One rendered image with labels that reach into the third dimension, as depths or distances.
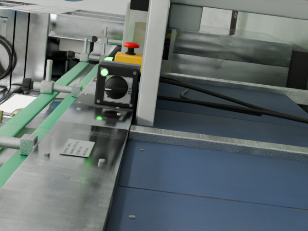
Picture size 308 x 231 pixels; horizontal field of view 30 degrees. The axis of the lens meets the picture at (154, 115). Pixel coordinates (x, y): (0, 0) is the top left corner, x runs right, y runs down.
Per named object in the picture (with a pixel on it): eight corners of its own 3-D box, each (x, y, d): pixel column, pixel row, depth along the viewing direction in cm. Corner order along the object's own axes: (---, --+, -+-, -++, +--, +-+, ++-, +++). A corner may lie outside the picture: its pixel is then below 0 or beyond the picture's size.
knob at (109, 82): (126, 100, 112) (125, 103, 108) (103, 96, 112) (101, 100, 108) (129, 77, 111) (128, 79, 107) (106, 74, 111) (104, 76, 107)
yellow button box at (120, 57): (143, 82, 147) (114, 78, 147) (146, 52, 145) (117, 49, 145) (142, 86, 140) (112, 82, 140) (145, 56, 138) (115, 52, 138)
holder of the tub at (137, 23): (145, 82, 207) (124, 79, 207) (156, 5, 201) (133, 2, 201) (144, 90, 190) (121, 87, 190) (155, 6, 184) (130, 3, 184)
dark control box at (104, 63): (138, 102, 120) (98, 97, 120) (143, 64, 118) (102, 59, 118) (136, 110, 112) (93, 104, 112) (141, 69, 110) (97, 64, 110)
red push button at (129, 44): (122, 54, 144) (124, 40, 143) (138, 56, 144) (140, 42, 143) (121, 56, 140) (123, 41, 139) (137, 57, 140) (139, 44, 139)
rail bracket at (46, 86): (83, 96, 129) (24, 88, 129) (86, 63, 127) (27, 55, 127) (81, 99, 125) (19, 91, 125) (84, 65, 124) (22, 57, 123)
